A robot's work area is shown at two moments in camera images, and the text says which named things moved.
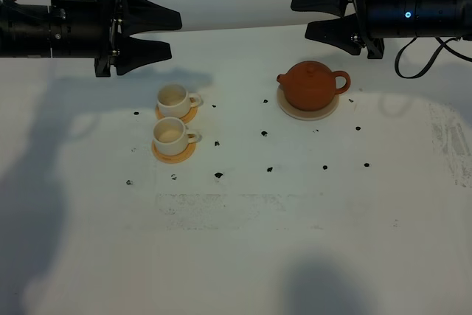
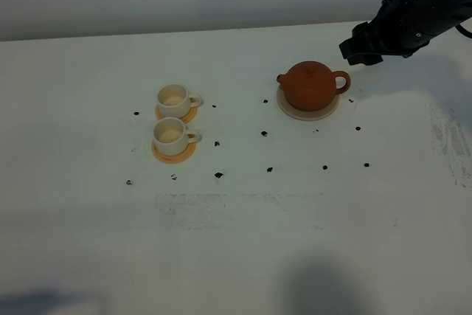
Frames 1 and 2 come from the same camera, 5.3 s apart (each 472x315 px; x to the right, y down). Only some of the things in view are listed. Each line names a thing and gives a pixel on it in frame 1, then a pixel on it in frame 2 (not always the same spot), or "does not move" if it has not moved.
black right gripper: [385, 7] → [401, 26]
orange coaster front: [182, 156] does not move
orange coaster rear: [187, 118] does not move
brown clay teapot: [311, 85] does not move
